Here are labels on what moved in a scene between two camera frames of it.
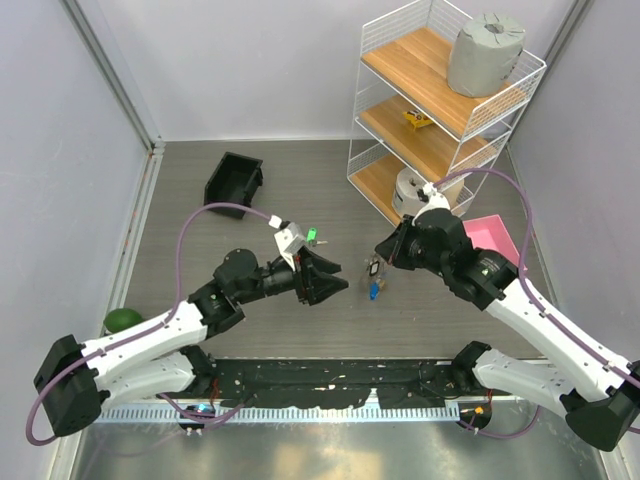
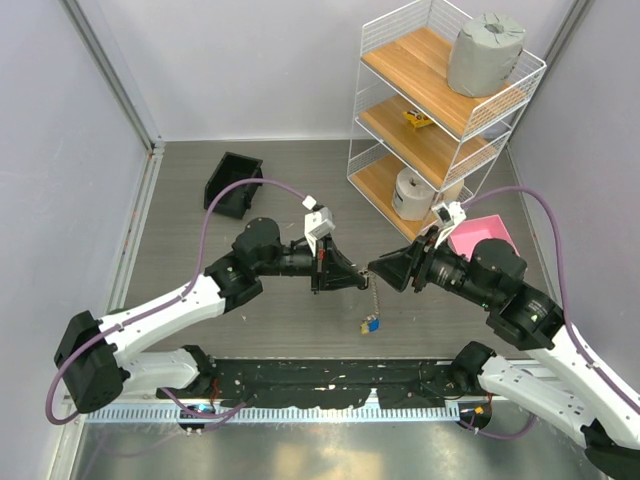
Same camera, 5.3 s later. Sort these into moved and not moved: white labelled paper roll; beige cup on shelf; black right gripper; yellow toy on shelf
Moved: black right gripper
Not moved: yellow toy on shelf; white labelled paper roll; beige cup on shelf
